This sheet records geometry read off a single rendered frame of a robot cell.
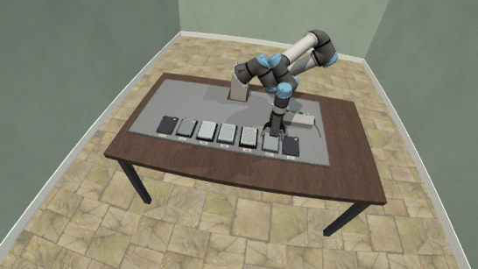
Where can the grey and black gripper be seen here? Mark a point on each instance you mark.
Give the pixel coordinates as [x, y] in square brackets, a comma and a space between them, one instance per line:
[267, 125]

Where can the grey operator button panel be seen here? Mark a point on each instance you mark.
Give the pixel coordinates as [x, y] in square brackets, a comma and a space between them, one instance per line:
[298, 119]

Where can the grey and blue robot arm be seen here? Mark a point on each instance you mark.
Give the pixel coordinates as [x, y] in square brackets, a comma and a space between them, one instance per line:
[278, 74]

